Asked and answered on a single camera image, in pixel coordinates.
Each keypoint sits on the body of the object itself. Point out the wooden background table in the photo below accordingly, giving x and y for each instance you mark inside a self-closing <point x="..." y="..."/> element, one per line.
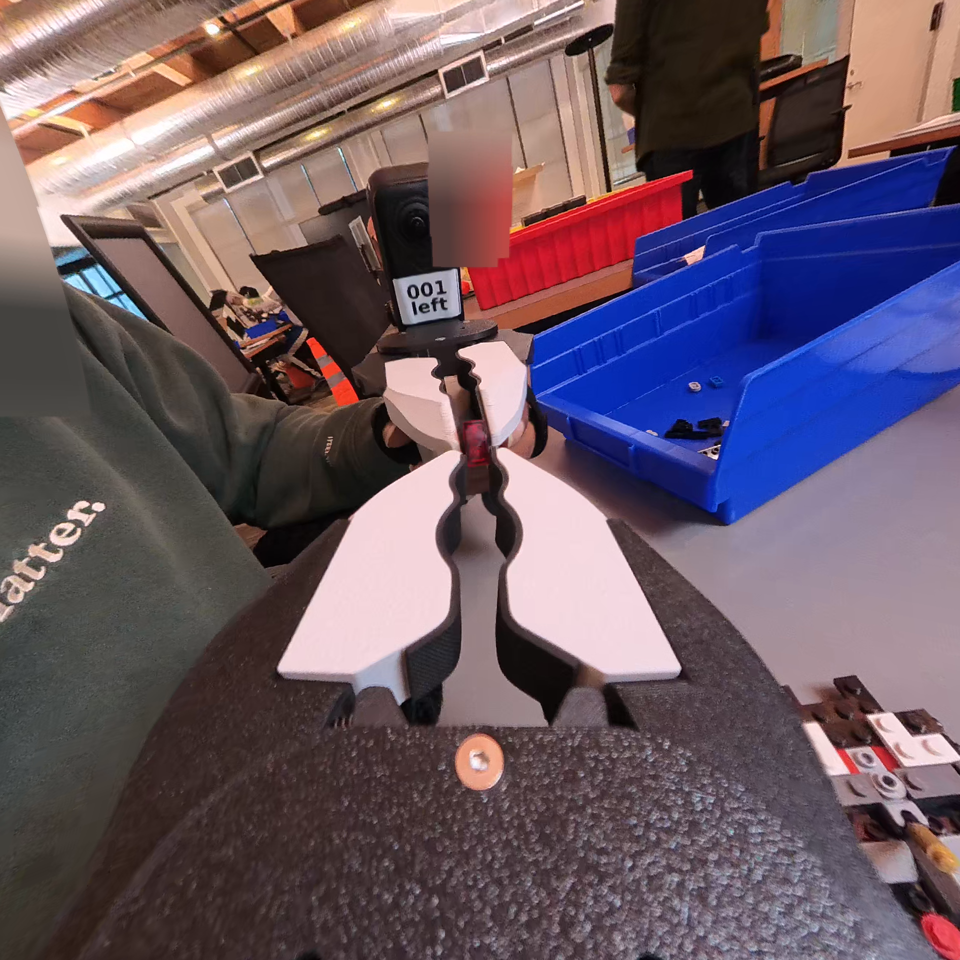
<point x="555" y="293"/>

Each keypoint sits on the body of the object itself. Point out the brick car model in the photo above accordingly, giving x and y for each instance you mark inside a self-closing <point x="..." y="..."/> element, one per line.
<point x="885" y="765"/>

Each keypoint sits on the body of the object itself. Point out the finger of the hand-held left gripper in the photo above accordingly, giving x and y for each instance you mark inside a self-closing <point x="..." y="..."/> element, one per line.
<point x="423" y="402"/>
<point x="507" y="390"/>

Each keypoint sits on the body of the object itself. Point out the person's torso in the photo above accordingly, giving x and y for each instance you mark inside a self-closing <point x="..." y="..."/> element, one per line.
<point x="105" y="675"/>

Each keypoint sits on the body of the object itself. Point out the large blue plastic bin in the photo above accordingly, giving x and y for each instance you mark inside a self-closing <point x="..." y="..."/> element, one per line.
<point x="840" y="375"/>

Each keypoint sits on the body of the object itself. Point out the tiny black brick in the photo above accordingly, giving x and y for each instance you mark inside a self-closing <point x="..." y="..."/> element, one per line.
<point x="690" y="429"/>

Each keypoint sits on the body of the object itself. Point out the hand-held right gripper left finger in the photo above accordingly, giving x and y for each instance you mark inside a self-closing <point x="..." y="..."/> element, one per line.
<point x="375" y="600"/>

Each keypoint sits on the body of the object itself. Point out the black floor lamp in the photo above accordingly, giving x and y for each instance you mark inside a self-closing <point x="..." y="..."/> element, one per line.
<point x="597" y="90"/>

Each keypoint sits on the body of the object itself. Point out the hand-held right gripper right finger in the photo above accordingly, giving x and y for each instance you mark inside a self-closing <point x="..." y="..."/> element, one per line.
<point x="585" y="600"/>

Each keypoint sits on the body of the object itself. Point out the small red brick assembly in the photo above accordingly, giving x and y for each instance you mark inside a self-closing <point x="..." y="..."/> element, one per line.
<point x="477" y="443"/>

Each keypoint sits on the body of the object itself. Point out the person's left forearm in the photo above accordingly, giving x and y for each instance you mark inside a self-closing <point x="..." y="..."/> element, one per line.
<point x="255" y="435"/>

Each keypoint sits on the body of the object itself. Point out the red plastic bin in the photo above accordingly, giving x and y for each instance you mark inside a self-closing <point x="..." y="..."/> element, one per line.
<point x="585" y="233"/>

